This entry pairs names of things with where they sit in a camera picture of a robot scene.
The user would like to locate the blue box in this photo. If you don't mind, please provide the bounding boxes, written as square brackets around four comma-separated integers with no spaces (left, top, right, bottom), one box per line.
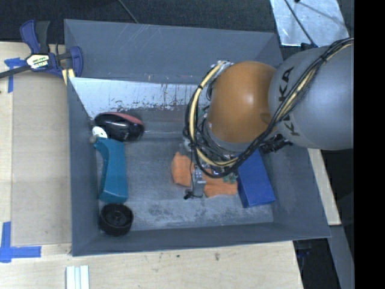
[236,148,277,209]

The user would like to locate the black and red computer mouse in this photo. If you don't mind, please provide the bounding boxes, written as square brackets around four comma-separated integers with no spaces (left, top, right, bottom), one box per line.
[94,111,146,143]

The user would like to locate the teal spray bottle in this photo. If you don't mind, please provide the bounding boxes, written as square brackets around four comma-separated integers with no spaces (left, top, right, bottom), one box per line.
[89,126,129,205]

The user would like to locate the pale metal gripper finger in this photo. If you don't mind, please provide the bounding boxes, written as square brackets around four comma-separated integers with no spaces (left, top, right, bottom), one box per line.
[183,170,200,200]
[197,169,208,198]

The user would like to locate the grey metal bin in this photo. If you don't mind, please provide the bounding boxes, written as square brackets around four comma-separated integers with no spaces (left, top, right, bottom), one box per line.
[63,19,333,257]

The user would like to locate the orange cloth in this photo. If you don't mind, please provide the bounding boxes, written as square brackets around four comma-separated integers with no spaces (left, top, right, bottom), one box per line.
[170,151,239,199]

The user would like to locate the black round cap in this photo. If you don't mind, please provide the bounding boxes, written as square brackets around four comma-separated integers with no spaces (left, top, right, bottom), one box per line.
[99,203,135,237]

